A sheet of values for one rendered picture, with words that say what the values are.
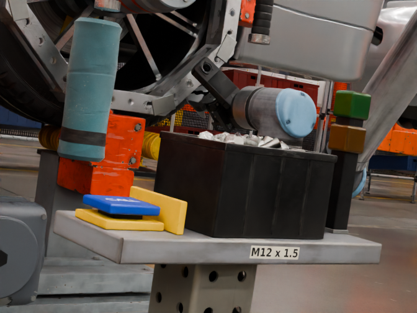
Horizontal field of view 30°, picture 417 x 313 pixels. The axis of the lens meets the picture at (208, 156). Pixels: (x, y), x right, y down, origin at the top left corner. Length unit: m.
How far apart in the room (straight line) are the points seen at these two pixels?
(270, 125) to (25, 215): 0.50
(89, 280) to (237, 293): 0.73
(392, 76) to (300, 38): 0.68
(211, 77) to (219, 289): 0.73
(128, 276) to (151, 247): 0.87
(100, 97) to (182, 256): 0.60
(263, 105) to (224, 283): 0.60
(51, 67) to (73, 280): 0.46
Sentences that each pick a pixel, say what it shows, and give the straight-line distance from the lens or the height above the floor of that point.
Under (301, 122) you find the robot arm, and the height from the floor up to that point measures 0.61.
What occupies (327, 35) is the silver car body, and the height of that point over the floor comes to 0.86.
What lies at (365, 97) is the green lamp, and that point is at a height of 0.65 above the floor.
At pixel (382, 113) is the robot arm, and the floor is 0.64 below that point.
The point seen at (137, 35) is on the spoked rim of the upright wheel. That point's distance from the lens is 1.75.
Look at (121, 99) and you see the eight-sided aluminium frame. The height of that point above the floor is 0.60.
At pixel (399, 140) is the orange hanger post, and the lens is 5.75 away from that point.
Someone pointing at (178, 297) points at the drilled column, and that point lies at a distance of 1.00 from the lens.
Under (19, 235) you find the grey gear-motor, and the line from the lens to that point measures 1.31.
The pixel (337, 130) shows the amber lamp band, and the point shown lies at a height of 0.60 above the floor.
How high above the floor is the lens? 0.60
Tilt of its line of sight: 3 degrees down
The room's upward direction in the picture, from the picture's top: 8 degrees clockwise
